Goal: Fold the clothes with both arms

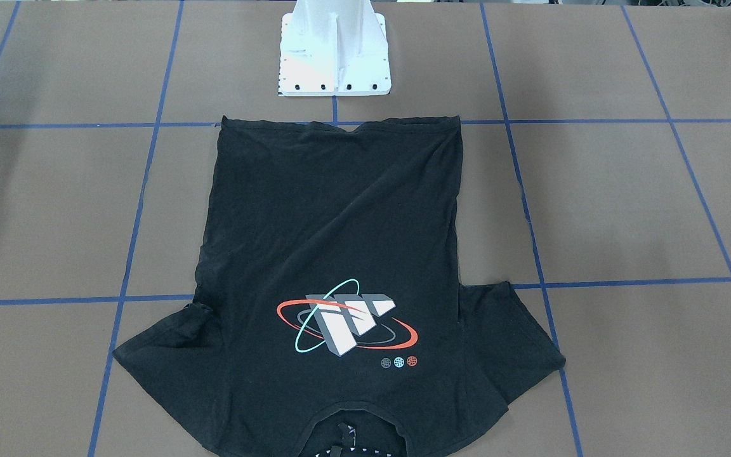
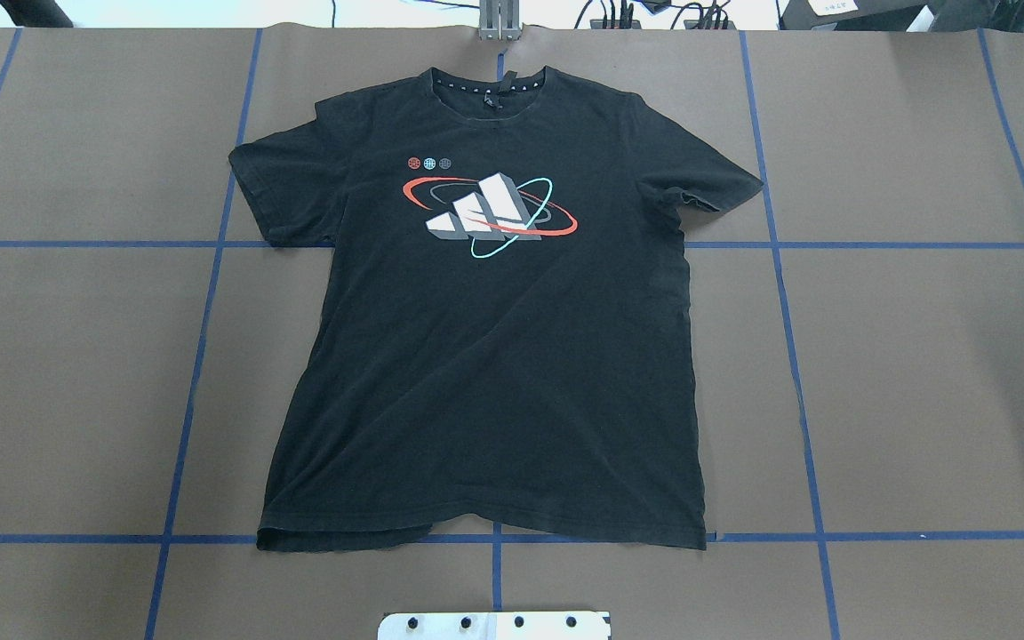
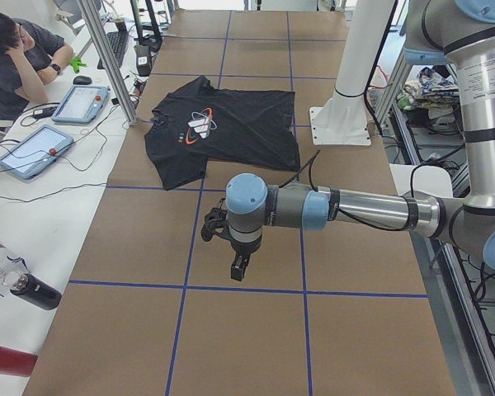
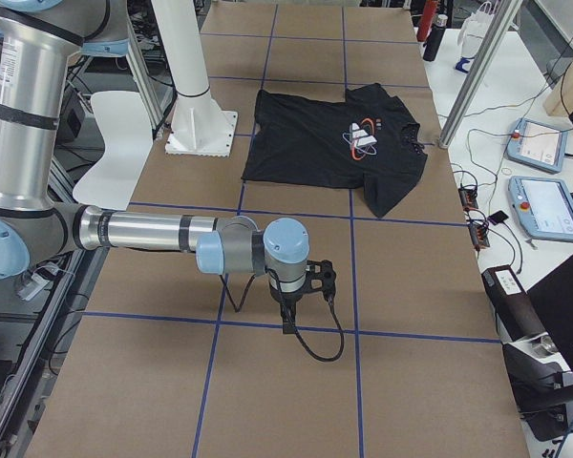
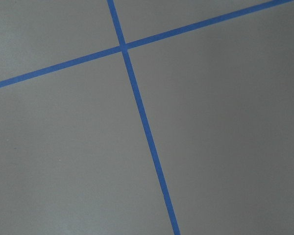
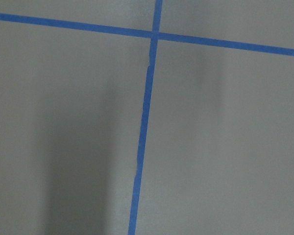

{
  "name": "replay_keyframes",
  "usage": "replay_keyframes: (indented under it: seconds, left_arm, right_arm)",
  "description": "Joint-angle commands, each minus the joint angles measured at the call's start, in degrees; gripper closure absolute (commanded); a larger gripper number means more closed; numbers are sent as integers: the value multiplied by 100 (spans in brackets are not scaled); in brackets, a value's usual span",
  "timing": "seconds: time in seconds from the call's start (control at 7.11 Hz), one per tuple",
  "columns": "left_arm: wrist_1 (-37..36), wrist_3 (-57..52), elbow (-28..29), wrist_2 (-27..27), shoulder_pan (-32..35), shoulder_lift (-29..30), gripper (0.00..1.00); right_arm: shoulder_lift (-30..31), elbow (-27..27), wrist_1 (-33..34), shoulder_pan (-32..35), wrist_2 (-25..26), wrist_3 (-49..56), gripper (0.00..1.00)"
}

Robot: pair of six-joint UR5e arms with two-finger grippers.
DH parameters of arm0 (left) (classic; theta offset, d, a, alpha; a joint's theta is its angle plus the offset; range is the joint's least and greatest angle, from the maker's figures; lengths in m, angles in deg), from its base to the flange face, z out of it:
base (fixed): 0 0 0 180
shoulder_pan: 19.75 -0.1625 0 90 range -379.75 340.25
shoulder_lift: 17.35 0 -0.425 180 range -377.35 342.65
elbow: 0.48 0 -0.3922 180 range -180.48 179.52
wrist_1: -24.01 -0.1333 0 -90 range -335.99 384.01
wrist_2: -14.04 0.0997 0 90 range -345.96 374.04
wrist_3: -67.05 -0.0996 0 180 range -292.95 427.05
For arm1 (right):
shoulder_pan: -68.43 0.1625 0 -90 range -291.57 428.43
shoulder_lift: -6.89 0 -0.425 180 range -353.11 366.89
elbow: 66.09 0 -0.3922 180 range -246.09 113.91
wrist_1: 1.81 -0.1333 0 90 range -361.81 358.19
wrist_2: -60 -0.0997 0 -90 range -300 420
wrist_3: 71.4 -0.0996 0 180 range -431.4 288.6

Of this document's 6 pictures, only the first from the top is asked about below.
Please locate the black graphic t-shirt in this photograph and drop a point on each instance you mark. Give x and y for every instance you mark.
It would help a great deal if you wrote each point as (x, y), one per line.
(328, 318)

